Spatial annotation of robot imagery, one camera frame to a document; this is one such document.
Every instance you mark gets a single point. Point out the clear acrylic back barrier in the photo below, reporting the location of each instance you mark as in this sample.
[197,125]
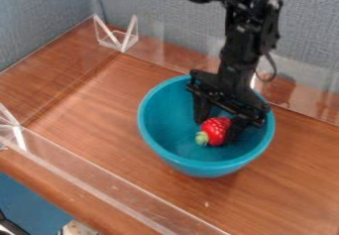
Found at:
[291,84]

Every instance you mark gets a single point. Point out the clear acrylic corner bracket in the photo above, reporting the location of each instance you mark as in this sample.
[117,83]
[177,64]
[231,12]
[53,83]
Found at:
[114,39]

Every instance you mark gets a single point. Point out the blue plastic bowl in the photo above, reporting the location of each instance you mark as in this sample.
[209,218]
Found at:
[195,148]

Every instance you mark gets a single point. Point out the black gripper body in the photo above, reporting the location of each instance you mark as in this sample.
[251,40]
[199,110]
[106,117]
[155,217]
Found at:
[227,88]

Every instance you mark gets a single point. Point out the red toy strawberry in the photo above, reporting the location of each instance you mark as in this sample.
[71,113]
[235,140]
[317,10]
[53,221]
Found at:
[214,132]

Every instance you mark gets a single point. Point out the clear acrylic barrier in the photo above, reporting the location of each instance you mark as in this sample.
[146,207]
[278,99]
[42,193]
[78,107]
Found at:
[99,197]
[291,84]

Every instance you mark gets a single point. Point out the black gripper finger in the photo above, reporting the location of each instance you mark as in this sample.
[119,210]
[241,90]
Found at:
[239,123]
[202,108]

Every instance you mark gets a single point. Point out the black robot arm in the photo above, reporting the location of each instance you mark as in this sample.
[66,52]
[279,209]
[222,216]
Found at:
[251,37]

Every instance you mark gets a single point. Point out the clear acrylic front barrier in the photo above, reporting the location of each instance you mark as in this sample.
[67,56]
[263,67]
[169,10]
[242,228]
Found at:
[99,197]

